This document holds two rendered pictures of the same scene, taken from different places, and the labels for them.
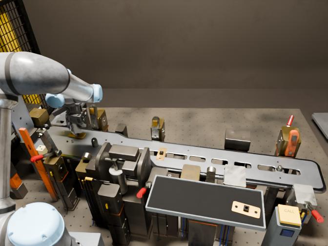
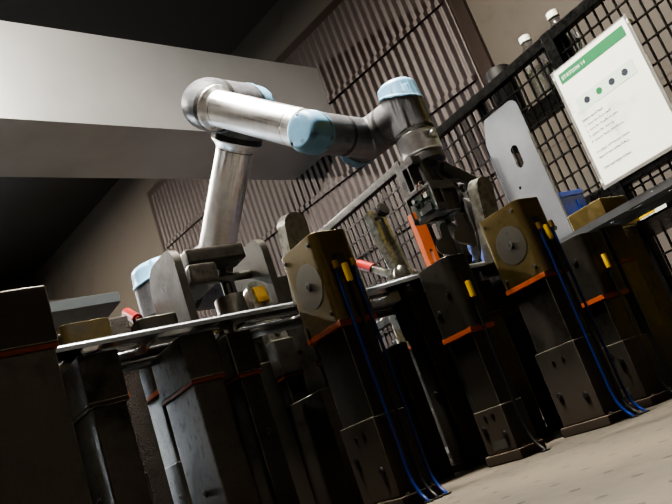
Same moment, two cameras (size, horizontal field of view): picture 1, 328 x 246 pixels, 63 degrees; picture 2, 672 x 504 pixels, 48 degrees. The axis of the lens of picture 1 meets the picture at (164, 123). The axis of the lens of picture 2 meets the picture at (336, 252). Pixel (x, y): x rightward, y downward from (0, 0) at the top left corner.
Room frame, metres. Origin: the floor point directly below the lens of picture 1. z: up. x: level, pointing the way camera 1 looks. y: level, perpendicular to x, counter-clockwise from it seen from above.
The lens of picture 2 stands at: (1.71, -0.69, 0.77)
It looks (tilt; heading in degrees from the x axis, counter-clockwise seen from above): 15 degrees up; 129
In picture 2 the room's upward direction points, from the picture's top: 20 degrees counter-clockwise
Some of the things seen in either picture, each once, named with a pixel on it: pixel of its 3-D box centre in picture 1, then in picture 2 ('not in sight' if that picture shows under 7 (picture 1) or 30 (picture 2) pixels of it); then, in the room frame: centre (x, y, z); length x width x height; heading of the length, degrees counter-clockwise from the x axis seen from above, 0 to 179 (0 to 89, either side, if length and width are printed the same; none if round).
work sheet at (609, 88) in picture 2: not in sight; (616, 104); (1.25, 0.98, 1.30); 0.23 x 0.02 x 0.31; 166
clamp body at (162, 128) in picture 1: (159, 145); (362, 367); (1.11, 0.03, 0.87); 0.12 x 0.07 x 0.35; 166
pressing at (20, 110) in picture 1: (16, 108); (526, 183); (1.10, 0.72, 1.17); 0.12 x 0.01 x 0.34; 166
